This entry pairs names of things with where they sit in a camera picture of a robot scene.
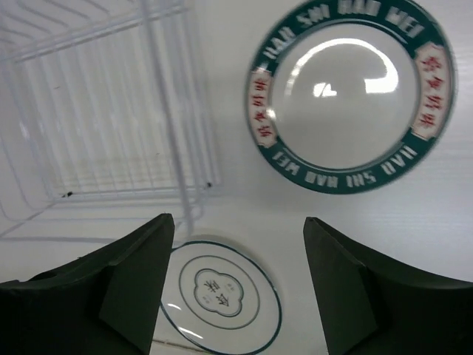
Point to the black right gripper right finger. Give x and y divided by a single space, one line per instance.
370 303

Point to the white plate with cloud motif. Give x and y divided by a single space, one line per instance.
220 300

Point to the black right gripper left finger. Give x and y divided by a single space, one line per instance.
105 302

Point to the white wire dish rack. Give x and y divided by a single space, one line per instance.
104 118

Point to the green rimmed lettered plate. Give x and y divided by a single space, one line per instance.
343 97

